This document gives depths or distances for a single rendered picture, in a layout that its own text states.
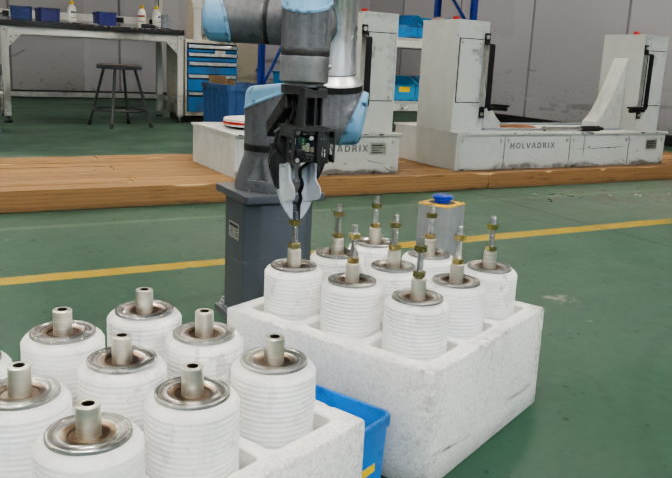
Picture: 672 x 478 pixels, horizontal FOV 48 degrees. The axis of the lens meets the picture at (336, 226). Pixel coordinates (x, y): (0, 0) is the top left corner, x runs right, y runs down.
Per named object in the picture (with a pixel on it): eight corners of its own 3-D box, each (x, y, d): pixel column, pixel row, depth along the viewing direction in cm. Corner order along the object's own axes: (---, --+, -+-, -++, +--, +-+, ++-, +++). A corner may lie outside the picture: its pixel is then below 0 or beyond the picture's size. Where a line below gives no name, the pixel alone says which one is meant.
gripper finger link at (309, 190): (309, 224, 118) (309, 165, 116) (295, 216, 124) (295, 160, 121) (327, 222, 119) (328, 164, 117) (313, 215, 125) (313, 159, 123)
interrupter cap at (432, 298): (453, 301, 111) (454, 296, 110) (421, 312, 105) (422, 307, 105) (413, 289, 116) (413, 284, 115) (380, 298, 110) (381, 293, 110)
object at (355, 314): (314, 377, 125) (318, 272, 121) (371, 377, 126) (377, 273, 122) (319, 403, 116) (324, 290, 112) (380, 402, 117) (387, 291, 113)
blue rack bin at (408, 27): (359, 37, 682) (360, 12, 678) (395, 39, 699) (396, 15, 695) (387, 36, 639) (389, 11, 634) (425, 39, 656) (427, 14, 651)
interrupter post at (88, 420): (69, 437, 67) (68, 403, 66) (93, 428, 69) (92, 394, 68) (84, 447, 65) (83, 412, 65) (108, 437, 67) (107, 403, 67)
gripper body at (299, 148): (289, 167, 113) (292, 85, 110) (270, 159, 121) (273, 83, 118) (336, 167, 116) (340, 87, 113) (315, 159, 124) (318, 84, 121)
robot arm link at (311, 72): (273, 54, 117) (322, 57, 121) (272, 84, 118) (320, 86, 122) (290, 55, 111) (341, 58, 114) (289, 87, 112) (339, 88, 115)
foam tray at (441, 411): (224, 408, 128) (226, 307, 124) (358, 346, 159) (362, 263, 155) (423, 494, 105) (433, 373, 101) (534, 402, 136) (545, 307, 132)
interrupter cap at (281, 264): (302, 260, 129) (302, 256, 129) (325, 271, 123) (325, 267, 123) (262, 264, 125) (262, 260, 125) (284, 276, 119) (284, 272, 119)
